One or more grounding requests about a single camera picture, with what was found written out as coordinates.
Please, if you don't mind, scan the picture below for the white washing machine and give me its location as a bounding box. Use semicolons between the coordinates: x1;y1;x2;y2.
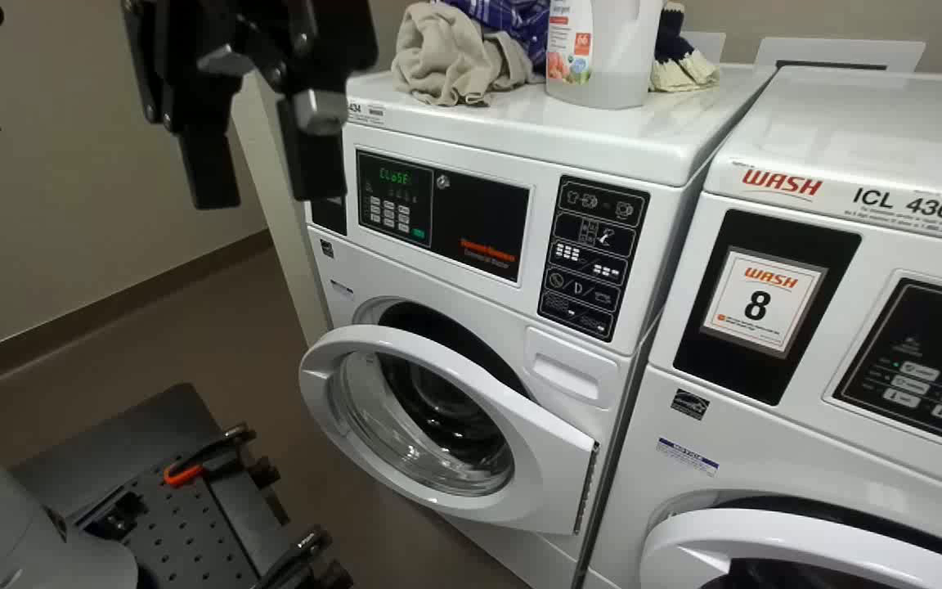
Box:
308;64;767;589
581;69;942;589

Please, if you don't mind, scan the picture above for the beige crumpled cloth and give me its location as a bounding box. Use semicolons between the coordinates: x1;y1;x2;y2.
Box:
390;2;533;109

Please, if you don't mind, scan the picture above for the orange handled clamp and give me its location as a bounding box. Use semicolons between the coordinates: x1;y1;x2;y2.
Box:
162;424;257;488

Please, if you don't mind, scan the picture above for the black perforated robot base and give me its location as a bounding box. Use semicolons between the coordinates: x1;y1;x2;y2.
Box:
17;384;355;589

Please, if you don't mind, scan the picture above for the dark and cream cloth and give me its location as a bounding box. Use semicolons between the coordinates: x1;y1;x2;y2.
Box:
650;2;719;94

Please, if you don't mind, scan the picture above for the round white washer door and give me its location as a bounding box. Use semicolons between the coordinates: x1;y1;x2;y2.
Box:
299;325;597;532

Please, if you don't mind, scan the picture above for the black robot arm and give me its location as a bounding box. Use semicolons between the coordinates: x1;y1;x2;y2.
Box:
120;0;380;212

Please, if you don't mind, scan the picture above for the blue patterned bag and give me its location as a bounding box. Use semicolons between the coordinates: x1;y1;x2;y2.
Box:
449;0;551;69

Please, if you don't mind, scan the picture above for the white detergent bottle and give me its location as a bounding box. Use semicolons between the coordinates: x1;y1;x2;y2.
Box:
547;0;661;112

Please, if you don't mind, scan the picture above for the grey rounded cover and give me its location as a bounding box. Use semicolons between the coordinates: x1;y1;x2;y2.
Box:
0;465;140;589

